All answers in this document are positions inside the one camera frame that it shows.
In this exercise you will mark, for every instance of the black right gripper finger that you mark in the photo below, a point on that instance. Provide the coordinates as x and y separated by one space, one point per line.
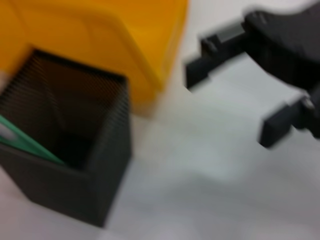
275 130
200 70

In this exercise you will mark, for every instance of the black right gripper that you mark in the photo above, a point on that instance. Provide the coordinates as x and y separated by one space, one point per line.
287 45

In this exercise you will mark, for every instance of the black mesh pen holder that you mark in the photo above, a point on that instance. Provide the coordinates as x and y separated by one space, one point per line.
87 187

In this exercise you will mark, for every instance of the yellow plastic storage bin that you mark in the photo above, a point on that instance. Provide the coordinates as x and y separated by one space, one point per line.
75 27

